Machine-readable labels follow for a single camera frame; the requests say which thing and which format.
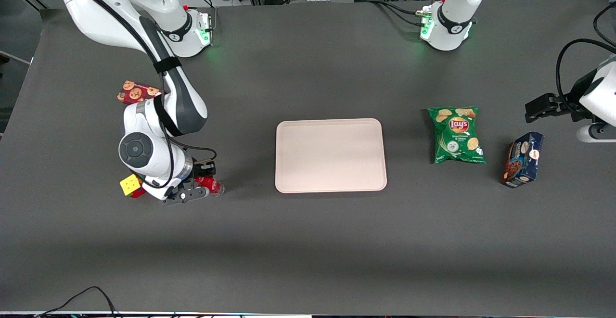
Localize red cookie box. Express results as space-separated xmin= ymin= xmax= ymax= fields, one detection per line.
xmin=117 ymin=80 xmax=163 ymax=106

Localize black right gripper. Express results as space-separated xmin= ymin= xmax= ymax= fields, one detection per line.
xmin=180 ymin=160 xmax=217 ymax=192

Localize black left wrist camera cable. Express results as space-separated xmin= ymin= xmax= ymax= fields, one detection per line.
xmin=555 ymin=1 xmax=616 ymax=108

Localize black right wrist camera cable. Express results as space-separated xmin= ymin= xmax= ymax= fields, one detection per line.
xmin=57 ymin=0 xmax=218 ymax=190

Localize green lays chips bag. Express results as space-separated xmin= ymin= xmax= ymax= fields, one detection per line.
xmin=428 ymin=106 xmax=487 ymax=165

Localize colourful rubiks cube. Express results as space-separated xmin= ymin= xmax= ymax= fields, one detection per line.
xmin=119 ymin=173 xmax=147 ymax=199

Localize dark blue cookie box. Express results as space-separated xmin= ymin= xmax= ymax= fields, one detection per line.
xmin=500 ymin=131 xmax=545 ymax=189

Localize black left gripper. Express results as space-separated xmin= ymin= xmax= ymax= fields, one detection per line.
xmin=524 ymin=73 xmax=600 ymax=124

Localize dark grey table mat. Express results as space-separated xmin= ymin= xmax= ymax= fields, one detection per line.
xmin=0 ymin=0 xmax=616 ymax=316

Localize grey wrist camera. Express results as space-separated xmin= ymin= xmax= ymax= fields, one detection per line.
xmin=163 ymin=187 xmax=209 ymax=207
xmin=576 ymin=123 xmax=616 ymax=144

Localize black left arm base cables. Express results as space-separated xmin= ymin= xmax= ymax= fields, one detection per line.
xmin=365 ymin=0 xmax=426 ymax=26

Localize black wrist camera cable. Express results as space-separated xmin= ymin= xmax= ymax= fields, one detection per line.
xmin=555 ymin=1 xmax=616 ymax=108
xmin=57 ymin=0 xmax=218 ymax=190

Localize thin black cable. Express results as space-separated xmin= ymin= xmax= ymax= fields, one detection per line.
xmin=33 ymin=286 xmax=120 ymax=318

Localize beige plastic tray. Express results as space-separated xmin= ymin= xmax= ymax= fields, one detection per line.
xmin=275 ymin=118 xmax=388 ymax=194

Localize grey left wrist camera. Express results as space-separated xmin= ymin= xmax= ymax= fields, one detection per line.
xmin=576 ymin=123 xmax=616 ymax=144

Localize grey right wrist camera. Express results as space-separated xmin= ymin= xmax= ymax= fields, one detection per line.
xmin=163 ymin=187 xmax=209 ymax=207

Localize red coke bottle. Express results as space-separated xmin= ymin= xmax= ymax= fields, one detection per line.
xmin=194 ymin=176 xmax=226 ymax=198

